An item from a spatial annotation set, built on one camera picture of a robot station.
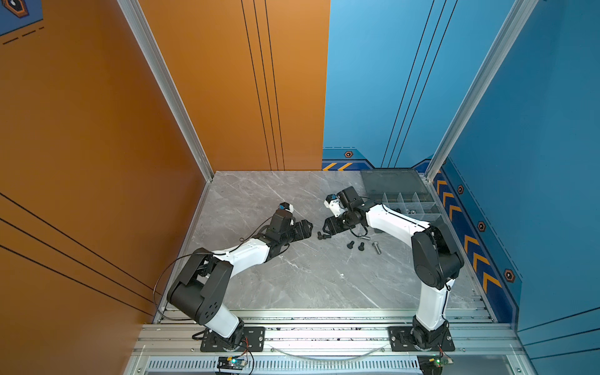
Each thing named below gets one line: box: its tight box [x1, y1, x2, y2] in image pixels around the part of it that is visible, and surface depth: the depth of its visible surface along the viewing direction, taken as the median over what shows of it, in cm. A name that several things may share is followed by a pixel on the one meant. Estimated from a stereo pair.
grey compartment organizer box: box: [360, 168, 443, 223], surface depth 115 cm
